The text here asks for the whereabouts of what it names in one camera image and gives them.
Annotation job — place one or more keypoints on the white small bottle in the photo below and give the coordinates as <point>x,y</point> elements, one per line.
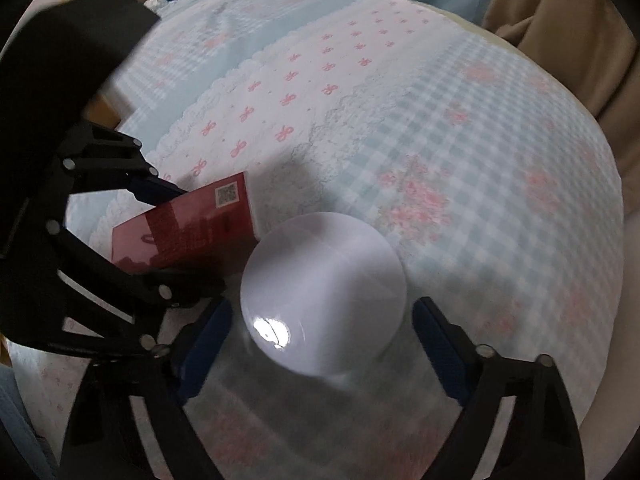
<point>325,280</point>

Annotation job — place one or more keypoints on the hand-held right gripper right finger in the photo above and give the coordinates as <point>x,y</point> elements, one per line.
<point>441,352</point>

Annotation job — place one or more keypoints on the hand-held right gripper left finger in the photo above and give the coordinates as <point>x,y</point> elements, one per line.
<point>205,350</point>

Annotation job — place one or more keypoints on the red small box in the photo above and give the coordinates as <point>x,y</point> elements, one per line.
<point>200,225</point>

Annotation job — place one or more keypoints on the checked floral bedsheet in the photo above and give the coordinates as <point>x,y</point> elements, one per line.
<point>400,110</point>

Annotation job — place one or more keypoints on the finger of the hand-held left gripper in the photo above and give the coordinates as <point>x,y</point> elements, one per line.
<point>150,286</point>
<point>159,192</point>

